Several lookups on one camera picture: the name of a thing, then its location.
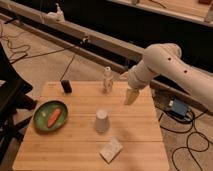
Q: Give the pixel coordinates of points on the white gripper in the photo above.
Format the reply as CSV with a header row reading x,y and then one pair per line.
x,y
138,77

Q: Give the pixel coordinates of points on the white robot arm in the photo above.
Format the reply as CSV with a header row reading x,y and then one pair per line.
x,y
165,59

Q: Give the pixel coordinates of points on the black eraser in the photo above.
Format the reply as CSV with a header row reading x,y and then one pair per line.
x,y
66,86

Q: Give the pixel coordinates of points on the clear plastic bottle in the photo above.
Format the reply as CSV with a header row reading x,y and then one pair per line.
x,y
107,80

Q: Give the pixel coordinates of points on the blue power box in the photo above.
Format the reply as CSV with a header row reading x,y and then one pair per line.
x,y
179,108

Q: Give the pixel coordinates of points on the white sponge block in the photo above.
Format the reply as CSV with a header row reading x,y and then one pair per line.
x,y
111,150

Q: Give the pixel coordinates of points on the orange carrot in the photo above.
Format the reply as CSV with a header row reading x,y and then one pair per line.
x,y
53,118

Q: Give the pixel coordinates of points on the green plate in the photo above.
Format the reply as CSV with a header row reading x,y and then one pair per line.
x,y
42,114

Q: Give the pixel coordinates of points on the black chair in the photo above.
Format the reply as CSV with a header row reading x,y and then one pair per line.
x,y
13,96

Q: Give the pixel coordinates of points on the white object on rail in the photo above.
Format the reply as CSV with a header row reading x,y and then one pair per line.
x,y
57,16

